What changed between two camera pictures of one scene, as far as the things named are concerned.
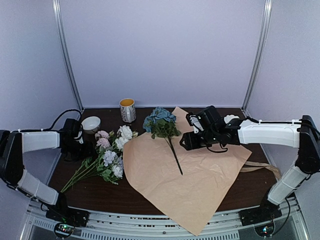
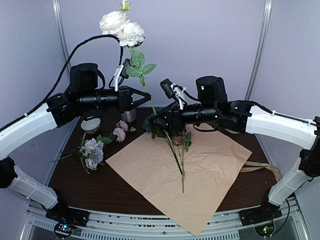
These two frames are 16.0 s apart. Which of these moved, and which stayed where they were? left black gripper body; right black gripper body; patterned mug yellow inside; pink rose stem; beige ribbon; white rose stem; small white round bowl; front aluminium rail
Moved: right black gripper body; white rose stem; pink rose stem; left black gripper body
Stayed: beige ribbon; patterned mug yellow inside; front aluminium rail; small white round bowl
